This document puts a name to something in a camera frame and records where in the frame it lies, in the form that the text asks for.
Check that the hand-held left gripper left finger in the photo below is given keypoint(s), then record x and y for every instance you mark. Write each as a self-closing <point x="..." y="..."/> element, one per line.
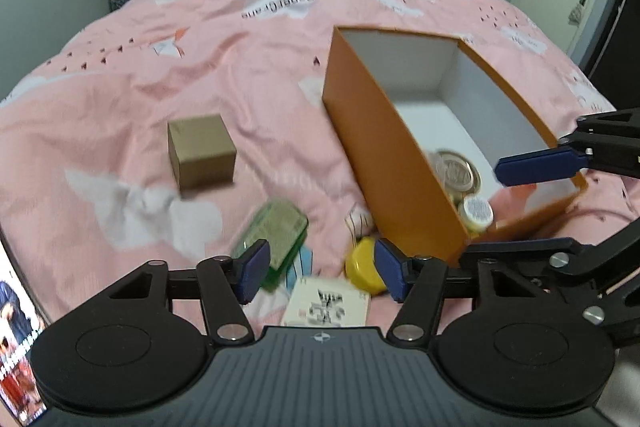
<point x="252" y="269"/>

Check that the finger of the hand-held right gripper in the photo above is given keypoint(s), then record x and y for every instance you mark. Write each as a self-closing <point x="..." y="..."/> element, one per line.
<point x="575" y="277"/>
<point x="540" y="166"/>

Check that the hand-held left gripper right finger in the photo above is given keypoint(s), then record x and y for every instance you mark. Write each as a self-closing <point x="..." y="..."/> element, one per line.
<point x="392" y="269"/>

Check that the yellow duck-shaped case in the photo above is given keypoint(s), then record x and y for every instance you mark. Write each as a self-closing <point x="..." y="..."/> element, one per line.
<point x="365" y="264"/>

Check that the pink soap-shaped bar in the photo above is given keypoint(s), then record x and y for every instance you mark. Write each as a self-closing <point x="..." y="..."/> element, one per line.
<point x="520" y="196"/>

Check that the green glass bottle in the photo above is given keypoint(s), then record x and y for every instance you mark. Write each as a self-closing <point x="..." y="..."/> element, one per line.
<point x="280" y="227"/>

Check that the small white labelled jar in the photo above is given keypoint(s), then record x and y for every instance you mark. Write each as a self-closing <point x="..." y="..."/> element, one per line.
<point x="475" y="209"/>

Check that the gold-lidded amber jar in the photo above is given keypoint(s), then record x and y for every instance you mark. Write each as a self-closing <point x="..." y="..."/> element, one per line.
<point x="455" y="172"/>

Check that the orange cardboard box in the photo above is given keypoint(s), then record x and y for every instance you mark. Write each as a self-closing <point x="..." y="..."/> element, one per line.
<point x="395" y="167"/>

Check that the white calligraphy card box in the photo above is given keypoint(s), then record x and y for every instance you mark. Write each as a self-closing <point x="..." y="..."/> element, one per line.
<point x="325" y="302"/>

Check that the gold cube box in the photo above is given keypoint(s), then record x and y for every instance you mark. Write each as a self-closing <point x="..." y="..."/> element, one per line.
<point x="200" y="154"/>

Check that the pink printed blanket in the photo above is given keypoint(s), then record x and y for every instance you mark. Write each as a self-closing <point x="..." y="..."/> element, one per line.
<point x="225" y="82"/>

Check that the lit screen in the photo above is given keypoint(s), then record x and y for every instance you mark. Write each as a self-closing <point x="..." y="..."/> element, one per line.
<point x="17" y="347"/>

